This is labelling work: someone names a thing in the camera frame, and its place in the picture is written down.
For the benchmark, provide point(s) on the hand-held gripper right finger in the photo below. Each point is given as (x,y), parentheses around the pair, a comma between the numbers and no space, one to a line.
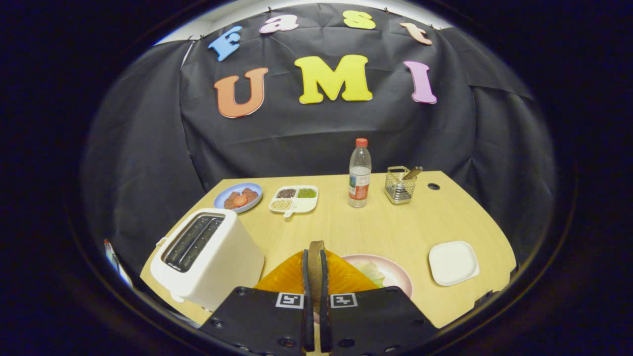
(325,321)

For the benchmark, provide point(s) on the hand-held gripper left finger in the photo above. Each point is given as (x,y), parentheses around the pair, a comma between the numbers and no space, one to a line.
(307,316)

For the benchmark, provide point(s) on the brown bread slice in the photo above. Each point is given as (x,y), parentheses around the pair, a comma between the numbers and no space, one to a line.
(316,267)

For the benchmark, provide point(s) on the green lettuce leaf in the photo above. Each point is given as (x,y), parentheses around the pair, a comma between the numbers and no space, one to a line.
(371,272)

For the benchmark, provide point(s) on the pink plate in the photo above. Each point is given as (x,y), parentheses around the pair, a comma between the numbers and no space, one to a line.
(398,279)

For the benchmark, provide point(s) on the white toaster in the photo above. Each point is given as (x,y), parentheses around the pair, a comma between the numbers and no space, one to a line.
(222,272)

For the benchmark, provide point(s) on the white divided dish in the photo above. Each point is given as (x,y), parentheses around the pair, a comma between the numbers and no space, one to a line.
(305,205)

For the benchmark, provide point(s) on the beige grains pile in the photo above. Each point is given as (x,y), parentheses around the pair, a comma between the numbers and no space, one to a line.
(281,204)

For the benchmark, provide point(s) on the blue plate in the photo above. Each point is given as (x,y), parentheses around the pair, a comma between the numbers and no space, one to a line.
(253,205)

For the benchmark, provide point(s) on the green beans pile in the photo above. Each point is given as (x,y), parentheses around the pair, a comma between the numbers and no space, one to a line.
(306,193)

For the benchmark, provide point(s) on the dark beans pile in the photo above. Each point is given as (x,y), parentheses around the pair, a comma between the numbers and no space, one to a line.
(286,193)

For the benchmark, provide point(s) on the orange sausage slice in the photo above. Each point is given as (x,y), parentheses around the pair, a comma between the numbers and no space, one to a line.
(240,200)

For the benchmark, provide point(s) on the brown meat slice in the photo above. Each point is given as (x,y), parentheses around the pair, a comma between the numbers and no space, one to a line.
(230,201)
(249,194)

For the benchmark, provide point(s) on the white square plate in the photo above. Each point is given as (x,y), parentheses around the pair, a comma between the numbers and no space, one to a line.
(452,264)

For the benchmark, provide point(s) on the clear water bottle red cap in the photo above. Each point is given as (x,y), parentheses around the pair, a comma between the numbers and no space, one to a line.
(359,183)

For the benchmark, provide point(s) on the black backdrop cloth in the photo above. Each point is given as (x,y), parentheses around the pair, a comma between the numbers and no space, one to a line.
(296,138)

